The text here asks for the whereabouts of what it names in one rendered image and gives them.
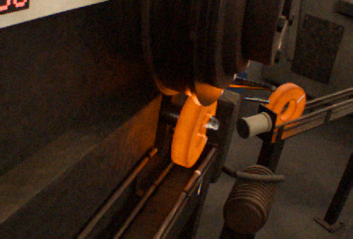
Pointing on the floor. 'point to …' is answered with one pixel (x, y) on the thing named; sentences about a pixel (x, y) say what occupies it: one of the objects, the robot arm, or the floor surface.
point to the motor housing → (247, 206)
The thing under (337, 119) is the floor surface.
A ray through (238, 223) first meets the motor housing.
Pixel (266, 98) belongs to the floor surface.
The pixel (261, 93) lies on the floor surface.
